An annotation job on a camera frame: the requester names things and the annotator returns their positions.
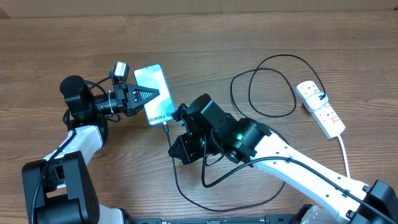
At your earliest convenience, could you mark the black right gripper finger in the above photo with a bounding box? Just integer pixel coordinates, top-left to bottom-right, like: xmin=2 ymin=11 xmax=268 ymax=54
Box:
xmin=168 ymin=133 xmax=209 ymax=165
xmin=172 ymin=103 xmax=192 ymax=130

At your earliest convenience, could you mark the Galaxy S24 smartphone blue screen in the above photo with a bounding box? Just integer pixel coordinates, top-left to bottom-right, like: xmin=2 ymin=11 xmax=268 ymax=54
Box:
xmin=133 ymin=63 xmax=177 ymax=126

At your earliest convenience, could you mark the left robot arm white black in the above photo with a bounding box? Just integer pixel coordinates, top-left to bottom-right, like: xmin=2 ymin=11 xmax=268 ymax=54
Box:
xmin=22 ymin=73 xmax=160 ymax=223

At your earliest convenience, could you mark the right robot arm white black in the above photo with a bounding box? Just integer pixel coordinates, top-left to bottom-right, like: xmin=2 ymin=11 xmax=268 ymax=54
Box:
xmin=169 ymin=94 xmax=397 ymax=223

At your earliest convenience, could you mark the white charger plug adapter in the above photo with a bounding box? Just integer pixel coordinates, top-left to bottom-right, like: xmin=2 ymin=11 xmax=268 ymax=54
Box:
xmin=304 ymin=91 xmax=328 ymax=112

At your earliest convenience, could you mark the white power strip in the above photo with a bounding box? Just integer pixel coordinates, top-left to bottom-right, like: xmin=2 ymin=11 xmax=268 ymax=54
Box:
xmin=295 ymin=81 xmax=346 ymax=140

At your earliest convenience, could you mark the white power strip cord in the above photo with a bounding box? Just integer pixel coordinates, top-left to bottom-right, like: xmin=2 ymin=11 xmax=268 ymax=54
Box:
xmin=337 ymin=134 xmax=352 ymax=180

